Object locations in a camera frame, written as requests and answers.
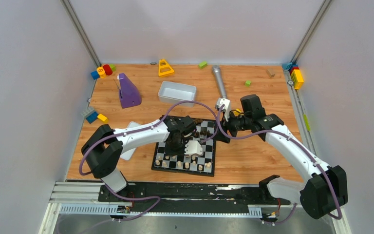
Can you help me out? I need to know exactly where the blue block left edge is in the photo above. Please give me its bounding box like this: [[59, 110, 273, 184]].
[[85, 111, 98, 124]]

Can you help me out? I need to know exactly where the white box lid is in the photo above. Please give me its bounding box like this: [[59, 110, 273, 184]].
[[120, 121, 141, 160]]

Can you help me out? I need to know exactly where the yellow triangular toy block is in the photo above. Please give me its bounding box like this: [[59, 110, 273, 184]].
[[158, 59, 175, 78]]

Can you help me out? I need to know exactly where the small yellow block left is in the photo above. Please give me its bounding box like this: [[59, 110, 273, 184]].
[[97, 114, 109, 123]]

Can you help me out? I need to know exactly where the brown wooden block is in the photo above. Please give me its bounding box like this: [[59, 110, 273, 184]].
[[266, 69, 276, 78]]

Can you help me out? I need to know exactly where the blue toy block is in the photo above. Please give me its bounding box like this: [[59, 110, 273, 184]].
[[91, 71, 100, 80]]

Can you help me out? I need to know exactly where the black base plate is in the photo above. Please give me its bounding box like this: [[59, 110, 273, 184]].
[[98, 181, 292, 215]]

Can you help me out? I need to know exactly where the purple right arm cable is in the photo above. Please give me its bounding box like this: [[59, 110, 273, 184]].
[[215, 105, 343, 226]]

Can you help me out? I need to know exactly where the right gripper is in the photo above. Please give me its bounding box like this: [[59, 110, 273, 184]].
[[212, 110, 252, 143]]

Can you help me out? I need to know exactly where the white rectangular box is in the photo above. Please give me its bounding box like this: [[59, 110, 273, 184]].
[[158, 81, 197, 104]]

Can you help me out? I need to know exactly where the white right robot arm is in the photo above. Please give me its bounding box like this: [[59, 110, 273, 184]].
[[216, 94, 348, 220]]

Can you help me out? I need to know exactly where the yellow curved block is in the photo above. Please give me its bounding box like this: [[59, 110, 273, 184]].
[[233, 109, 243, 117]]

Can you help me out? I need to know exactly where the yellow cylinder block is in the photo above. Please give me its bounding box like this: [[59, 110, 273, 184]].
[[96, 67, 107, 78]]

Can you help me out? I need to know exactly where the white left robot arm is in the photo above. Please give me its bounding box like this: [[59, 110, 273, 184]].
[[81, 116, 203, 201]]

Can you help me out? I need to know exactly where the black white chessboard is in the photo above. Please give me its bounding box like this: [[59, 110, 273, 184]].
[[151, 118, 216, 177]]

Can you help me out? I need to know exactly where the red cylinder block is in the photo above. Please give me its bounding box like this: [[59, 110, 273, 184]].
[[103, 64, 113, 76]]

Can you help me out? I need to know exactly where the stacked coloured blocks right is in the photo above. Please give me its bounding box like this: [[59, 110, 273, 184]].
[[281, 63, 304, 90]]

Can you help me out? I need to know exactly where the green block near wall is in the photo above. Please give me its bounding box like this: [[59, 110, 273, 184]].
[[198, 61, 208, 69]]

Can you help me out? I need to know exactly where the silver microphone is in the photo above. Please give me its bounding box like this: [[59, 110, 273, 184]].
[[212, 65, 227, 98]]

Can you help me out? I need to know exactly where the green block in corner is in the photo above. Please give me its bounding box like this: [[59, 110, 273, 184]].
[[110, 64, 116, 72]]

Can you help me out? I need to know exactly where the purple metronome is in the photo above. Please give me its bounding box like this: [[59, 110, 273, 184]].
[[117, 73, 142, 109]]

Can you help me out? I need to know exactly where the small green cube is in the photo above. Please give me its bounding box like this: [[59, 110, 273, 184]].
[[245, 80, 252, 87]]

